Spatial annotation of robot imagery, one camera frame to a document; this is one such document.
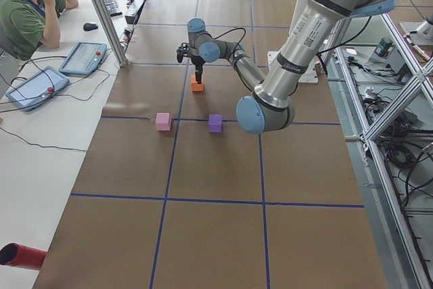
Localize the purple foam cube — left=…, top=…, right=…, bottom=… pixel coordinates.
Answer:
left=208, top=114, right=223, bottom=133

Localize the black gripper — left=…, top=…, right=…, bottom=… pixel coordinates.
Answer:
left=192, top=55, right=204, bottom=84

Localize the blue teach pendant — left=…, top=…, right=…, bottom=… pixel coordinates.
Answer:
left=5, top=66, right=70, bottom=111
left=59, top=42, right=107, bottom=76

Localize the aluminium frame post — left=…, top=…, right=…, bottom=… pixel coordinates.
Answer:
left=91, top=0, right=129, bottom=67

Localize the black keyboard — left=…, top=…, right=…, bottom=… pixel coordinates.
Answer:
left=103, top=0, right=122, bottom=17

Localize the orange foam cube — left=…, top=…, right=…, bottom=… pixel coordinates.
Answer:
left=190, top=75, right=204, bottom=92

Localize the green electronic box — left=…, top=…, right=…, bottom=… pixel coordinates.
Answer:
left=375, top=37, right=393, bottom=57

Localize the black computer mouse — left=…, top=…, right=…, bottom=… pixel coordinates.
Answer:
left=83, top=22, right=98, bottom=32

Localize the near blue teach pendant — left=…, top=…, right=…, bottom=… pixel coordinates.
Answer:
left=5, top=66, right=70, bottom=111

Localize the person in green shirt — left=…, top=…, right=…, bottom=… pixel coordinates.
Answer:
left=1, top=0, right=78, bottom=60

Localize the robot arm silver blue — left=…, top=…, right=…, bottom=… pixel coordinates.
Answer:
left=177, top=0, right=396, bottom=133

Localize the pink foam cube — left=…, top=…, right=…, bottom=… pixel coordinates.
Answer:
left=155, top=112, right=172, bottom=131

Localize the red tube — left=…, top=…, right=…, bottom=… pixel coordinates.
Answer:
left=1, top=243, right=47, bottom=271

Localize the aluminium side frame rail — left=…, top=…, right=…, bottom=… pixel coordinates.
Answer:
left=325, top=15, right=432, bottom=288

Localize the black camera cable arm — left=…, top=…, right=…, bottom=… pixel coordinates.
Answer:
left=211, top=27, right=247, bottom=53

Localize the far blue teach pendant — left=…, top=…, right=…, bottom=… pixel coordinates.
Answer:
left=59, top=42, right=107, bottom=76

